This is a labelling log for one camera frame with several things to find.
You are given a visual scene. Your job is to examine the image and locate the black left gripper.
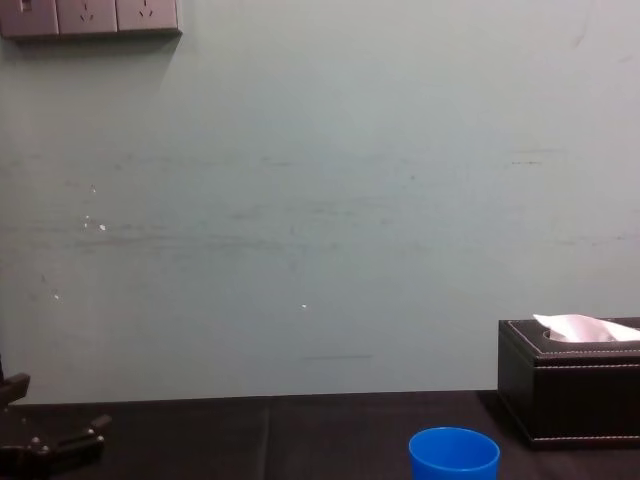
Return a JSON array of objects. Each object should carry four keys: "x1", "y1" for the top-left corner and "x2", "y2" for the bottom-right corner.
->
[{"x1": 0, "y1": 371, "x2": 113, "y2": 480}]

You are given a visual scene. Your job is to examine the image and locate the black table cloth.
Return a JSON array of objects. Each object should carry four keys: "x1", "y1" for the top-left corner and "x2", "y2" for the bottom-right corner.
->
[{"x1": 0, "y1": 389, "x2": 640, "y2": 480}]

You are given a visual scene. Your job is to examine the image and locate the blue plastic cup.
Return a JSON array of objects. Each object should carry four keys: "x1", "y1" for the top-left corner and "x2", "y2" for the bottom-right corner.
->
[{"x1": 408, "y1": 426, "x2": 501, "y2": 480}]

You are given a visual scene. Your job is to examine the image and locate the black leather tissue box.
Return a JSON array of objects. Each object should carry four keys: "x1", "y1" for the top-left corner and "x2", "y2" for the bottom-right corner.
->
[{"x1": 497, "y1": 316, "x2": 640, "y2": 452}]

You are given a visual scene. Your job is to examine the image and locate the white paper tissue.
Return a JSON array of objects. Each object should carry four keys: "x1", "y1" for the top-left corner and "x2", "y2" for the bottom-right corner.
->
[{"x1": 532, "y1": 313, "x2": 640, "y2": 345}]

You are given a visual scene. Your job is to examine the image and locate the grey wall switch plate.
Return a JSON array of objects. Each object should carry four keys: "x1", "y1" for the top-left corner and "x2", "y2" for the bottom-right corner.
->
[{"x1": 0, "y1": 0, "x2": 61, "y2": 39}]

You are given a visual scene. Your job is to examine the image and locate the grey wall socket plate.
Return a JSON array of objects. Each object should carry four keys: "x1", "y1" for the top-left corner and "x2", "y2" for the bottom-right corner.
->
[
  {"x1": 55, "y1": 0, "x2": 119, "y2": 36},
  {"x1": 115, "y1": 0, "x2": 183, "y2": 34}
]

